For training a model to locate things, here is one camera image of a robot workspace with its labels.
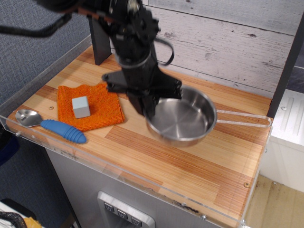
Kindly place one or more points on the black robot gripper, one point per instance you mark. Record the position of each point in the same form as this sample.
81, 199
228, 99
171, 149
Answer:
144, 79

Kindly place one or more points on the stainless steel pot with handle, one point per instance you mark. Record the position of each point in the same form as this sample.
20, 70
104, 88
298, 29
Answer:
187, 121

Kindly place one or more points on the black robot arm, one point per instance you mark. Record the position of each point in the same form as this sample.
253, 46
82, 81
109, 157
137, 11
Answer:
133, 31

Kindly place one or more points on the orange microfiber cloth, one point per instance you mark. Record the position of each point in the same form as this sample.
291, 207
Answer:
104, 106

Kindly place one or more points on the grey wooden block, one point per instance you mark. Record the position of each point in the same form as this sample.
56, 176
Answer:
81, 107

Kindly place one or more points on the silver dispenser button panel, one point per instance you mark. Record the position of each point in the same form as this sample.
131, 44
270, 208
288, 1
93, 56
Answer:
121, 215

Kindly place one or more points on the clear acrylic front guard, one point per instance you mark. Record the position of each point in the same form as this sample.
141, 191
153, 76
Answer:
212, 179

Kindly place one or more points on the white cabinet at right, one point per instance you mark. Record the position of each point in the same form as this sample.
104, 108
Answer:
283, 161

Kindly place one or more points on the yellow object at corner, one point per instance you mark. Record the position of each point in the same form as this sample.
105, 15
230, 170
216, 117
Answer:
32, 223

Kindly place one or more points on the dark vertical post left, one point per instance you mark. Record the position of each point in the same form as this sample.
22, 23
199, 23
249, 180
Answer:
100, 42

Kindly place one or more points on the dark vertical post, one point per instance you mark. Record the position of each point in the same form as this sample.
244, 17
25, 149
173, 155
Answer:
287, 70
100, 42

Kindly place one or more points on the metal spoon with blue handle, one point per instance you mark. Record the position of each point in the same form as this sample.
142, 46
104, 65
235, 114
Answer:
30, 118

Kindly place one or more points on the dark vertical post right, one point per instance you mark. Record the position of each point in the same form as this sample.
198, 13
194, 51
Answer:
287, 70

